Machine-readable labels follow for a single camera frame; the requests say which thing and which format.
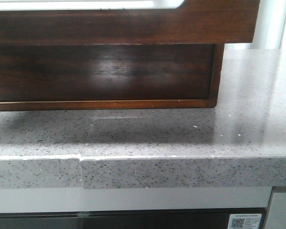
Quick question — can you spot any dark wooden drawer cabinet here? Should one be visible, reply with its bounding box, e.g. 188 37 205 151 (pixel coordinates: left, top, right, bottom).
0 42 225 112

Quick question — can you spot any white QR code sticker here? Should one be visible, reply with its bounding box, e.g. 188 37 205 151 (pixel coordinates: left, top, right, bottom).
227 214 262 229

